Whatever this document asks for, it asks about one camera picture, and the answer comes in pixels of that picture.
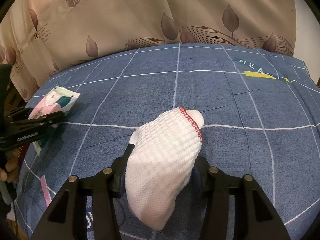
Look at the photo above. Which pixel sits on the beige leaf print curtain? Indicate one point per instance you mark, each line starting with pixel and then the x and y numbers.
pixel 225 5
pixel 100 17

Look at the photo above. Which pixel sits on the white knitted glove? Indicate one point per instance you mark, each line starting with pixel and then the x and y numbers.
pixel 162 155

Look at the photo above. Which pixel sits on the blue checked bed sheet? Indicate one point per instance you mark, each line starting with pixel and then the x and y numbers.
pixel 225 92

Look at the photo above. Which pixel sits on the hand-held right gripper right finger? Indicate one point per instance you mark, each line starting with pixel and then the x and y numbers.
pixel 203 177

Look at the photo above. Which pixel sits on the person's left hand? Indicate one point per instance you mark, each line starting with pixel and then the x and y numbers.
pixel 11 167

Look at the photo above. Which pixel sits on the pink green tissue packet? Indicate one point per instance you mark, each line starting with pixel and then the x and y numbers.
pixel 55 102

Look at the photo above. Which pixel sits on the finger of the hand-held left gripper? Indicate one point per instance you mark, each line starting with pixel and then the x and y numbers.
pixel 42 121
pixel 20 113

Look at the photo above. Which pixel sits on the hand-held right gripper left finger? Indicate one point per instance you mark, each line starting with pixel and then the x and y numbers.
pixel 120 170

